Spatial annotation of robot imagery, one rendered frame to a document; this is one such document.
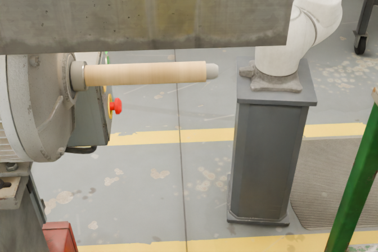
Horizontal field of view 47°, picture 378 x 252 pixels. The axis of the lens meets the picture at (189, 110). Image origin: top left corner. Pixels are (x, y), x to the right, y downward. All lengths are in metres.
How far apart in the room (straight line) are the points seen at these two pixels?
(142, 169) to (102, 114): 1.29
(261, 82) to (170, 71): 0.94
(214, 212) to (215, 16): 1.66
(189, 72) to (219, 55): 2.41
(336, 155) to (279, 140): 0.78
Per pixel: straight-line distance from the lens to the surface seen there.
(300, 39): 1.51
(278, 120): 1.61
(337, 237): 1.65
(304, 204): 2.14
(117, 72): 0.66
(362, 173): 1.41
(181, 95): 2.68
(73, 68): 0.66
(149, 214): 2.06
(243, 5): 0.45
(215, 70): 0.66
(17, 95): 0.58
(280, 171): 1.80
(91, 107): 0.97
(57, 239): 1.27
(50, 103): 0.62
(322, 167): 2.32
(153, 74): 0.65
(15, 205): 0.72
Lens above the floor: 1.63
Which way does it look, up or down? 39 degrees down
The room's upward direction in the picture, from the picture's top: straight up
